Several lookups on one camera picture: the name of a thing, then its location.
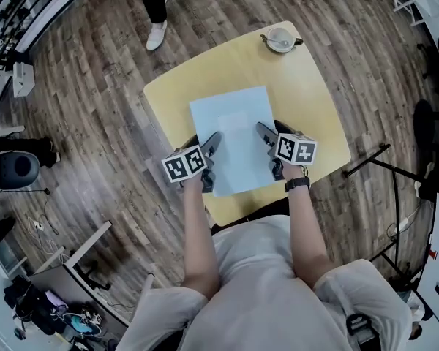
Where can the person's white shirt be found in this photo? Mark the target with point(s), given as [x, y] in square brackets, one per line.
[259, 298]

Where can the black and white shelf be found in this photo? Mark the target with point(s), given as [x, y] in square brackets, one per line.
[18, 9]

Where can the black wristwatch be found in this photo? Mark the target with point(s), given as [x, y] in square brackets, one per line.
[297, 184]

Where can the glass bowl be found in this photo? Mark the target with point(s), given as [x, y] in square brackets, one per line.
[278, 35]

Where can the white box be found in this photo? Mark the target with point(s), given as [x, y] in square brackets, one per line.
[23, 79]

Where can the black bag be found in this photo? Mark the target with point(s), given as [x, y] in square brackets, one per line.
[36, 309]

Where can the person's left forearm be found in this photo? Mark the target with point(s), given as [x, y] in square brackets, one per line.
[199, 240]

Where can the black tripod stand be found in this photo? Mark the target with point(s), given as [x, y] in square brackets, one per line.
[391, 170]

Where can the white power strip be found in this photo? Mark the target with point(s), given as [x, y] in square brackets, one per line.
[38, 226]

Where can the person's right forearm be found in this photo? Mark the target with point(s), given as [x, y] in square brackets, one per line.
[305, 232]

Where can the black office chair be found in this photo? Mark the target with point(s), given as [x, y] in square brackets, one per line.
[428, 130]

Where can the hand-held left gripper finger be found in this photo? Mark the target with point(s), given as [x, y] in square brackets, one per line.
[187, 143]
[213, 144]

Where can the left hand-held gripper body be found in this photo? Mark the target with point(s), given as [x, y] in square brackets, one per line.
[183, 166]

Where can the metal spoon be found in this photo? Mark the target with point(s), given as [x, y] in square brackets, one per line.
[280, 42]

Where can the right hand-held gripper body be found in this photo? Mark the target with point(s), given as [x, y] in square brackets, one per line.
[296, 150]

